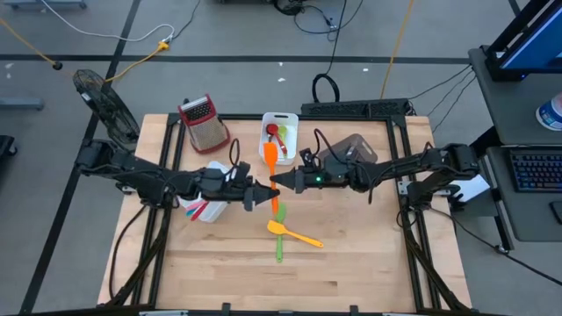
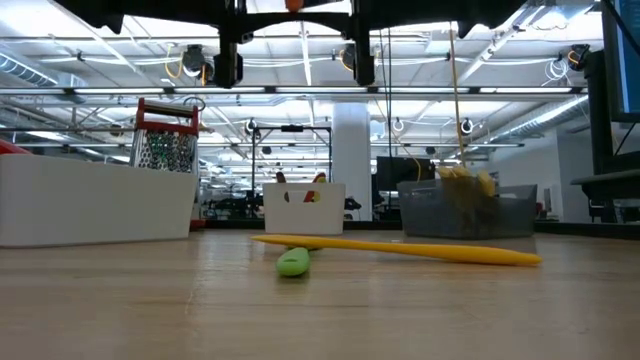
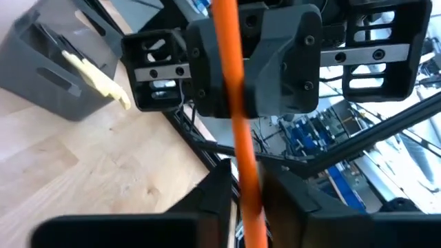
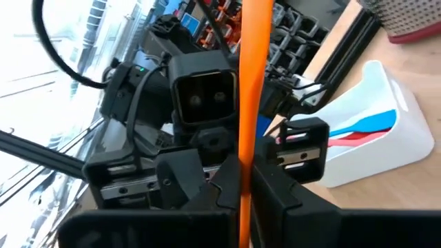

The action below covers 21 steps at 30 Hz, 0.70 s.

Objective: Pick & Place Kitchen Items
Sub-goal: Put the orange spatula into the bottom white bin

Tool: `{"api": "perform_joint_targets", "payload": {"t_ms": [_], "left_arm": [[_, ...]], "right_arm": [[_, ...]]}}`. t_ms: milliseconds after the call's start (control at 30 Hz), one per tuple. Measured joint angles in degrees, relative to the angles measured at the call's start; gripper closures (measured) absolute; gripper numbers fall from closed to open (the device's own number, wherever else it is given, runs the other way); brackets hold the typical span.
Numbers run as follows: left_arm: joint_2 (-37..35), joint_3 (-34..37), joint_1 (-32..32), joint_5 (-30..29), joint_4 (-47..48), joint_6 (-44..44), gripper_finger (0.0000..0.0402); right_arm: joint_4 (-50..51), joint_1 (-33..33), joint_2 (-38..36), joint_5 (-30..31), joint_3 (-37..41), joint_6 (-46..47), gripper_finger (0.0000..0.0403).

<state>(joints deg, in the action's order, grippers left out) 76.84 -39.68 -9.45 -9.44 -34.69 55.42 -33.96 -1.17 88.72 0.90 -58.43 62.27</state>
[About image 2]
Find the yellow silicone spatula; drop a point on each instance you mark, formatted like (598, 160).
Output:
(450, 252)

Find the white building column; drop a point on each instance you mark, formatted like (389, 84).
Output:
(352, 160)

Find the large white plastic bin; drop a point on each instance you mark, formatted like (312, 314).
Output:
(100, 200)

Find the grey translucent plastic bin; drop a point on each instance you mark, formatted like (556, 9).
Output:
(420, 210)

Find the black background screen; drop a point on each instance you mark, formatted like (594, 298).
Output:
(400, 172)

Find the green silicone spatula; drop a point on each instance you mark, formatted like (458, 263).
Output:
(292, 262)

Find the red framed box grater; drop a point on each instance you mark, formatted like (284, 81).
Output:
(165, 150)

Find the black background stand frame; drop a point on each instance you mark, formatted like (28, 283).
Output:
(292, 128)

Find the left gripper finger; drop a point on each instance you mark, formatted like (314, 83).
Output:
(265, 21)

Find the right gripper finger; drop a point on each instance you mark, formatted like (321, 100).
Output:
(325, 21)

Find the small white plastic bin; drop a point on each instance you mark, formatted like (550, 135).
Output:
(325, 215)

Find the grey desk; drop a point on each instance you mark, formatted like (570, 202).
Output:
(610, 185)

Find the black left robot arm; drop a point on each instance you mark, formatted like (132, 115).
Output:
(100, 10)

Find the long ceiling light strip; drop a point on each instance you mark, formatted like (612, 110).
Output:
(320, 90)

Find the computer monitor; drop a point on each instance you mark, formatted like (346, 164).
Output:
(630, 60)

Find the silver ceiling duct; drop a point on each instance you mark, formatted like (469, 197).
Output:
(25, 70)
(545, 117)

